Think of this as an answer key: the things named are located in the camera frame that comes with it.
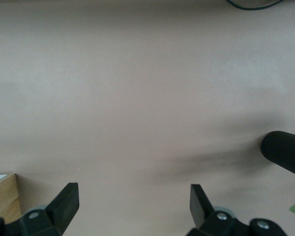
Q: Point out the brown table cover sheet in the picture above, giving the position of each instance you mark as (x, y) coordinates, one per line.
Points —
(137, 98)

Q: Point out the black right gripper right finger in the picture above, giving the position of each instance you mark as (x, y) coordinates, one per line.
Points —
(201, 211)

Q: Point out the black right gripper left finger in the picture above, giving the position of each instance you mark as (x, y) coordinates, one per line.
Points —
(61, 211)

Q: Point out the black ribbed cylinder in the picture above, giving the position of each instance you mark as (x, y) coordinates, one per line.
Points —
(285, 150)

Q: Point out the wooden drawer cabinet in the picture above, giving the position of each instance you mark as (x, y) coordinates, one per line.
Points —
(5, 196)

